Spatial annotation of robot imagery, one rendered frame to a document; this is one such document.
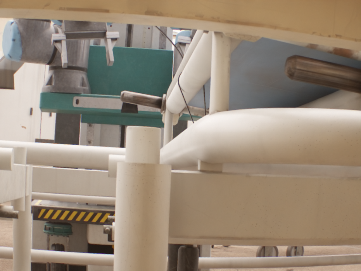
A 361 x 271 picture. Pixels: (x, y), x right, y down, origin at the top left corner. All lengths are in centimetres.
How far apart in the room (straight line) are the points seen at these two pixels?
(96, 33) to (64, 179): 56
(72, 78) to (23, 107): 655
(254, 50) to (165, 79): 186
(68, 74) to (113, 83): 24
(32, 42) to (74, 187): 91
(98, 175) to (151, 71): 108
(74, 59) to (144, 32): 40
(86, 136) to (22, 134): 634
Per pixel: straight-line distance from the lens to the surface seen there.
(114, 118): 249
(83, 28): 189
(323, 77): 55
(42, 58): 234
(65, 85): 233
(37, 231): 245
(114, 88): 250
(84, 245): 246
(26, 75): 894
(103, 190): 151
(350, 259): 206
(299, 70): 55
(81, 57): 238
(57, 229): 229
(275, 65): 74
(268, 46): 65
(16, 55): 231
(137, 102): 125
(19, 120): 885
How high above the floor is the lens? 44
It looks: 3 degrees up
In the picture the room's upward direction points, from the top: 3 degrees clockwise
